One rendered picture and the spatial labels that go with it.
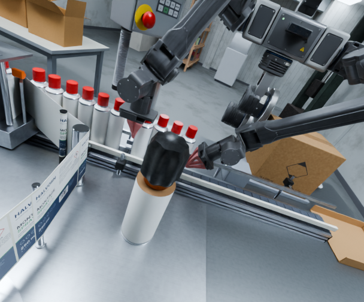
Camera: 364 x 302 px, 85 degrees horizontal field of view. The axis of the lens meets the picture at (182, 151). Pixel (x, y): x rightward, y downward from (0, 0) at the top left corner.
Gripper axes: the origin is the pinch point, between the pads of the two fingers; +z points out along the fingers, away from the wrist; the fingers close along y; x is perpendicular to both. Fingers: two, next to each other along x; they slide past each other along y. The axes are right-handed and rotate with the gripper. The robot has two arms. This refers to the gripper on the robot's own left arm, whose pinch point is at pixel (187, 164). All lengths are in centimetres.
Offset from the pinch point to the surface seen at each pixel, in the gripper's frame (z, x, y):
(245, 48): -99, 85, -620
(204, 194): -0.7, 11.6, 5.6
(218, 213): -1.9, 19.9, 8.5
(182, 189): 5.3, 5.8, 5.5
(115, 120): 10.5, -27.9, 2.0
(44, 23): 86, -109, -129
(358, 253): -41, 71, 6
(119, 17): -9.2, -49.1, -2.0
